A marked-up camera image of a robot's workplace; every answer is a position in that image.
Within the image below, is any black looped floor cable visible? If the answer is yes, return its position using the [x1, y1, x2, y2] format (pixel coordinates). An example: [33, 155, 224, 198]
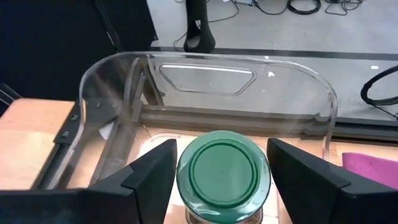
[359, 64, 398, 108]

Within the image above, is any clear plastic bin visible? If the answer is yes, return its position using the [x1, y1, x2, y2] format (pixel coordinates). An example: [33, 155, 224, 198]
[30, 50, 339, 191]

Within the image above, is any oregano jar green lid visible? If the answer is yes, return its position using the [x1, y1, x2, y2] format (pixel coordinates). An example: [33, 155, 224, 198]
[175, 130, 272, 224]

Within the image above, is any black coiled cable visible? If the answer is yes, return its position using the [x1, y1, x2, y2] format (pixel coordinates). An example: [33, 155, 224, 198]
[285, 0, 322, 16]

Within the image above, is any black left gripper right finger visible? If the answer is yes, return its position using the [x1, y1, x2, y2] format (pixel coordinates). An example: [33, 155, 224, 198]
[266, 138, 398, 224]

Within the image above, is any purple cloth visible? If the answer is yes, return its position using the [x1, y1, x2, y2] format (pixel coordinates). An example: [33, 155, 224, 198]
[341, 151, 398, 190]

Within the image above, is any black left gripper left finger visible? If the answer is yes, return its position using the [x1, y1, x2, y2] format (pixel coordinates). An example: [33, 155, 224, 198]
[0, 138, 178, 224]

